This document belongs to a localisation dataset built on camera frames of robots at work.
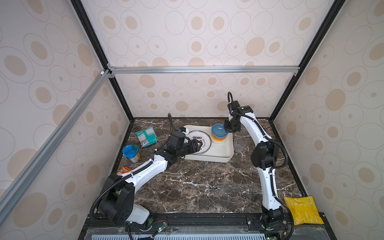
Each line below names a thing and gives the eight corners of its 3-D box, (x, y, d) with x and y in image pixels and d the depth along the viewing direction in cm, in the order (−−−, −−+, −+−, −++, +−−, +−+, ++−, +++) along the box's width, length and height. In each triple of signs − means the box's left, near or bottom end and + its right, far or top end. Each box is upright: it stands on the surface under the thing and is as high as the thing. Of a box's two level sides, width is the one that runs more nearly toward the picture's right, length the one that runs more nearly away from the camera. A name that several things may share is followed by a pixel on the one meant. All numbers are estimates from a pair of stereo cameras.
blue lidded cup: (126, 164, 96) (120, 155, 88) (129, 153, 101) (124, 144, 93) (140, 164, 96) (135, 155, 88) (143, 153, 101) (139, 144, 93)
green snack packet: (141, 148, 104) (140, 145, 102) (136, 135, 112) (135, 132, 110) (159, 140, 108) (158, 138, 106) (153, 128, 116) (152, 126, 114)
